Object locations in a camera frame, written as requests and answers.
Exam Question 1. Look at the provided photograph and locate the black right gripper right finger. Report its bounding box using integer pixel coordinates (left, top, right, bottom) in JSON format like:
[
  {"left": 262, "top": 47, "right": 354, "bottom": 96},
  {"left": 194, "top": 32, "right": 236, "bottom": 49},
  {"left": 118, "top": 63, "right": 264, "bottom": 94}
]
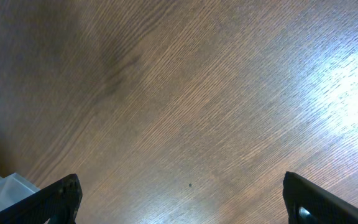
[{"left": 283, "top": 172, "right": 358, "bottom": 224}]

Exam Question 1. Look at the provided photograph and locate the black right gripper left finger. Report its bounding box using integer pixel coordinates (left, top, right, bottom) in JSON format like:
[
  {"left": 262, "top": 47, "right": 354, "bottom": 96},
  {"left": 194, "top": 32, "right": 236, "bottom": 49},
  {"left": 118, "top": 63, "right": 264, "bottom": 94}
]
[{"left": 0, "top": 174, "right": 83, "bottom": 224}]

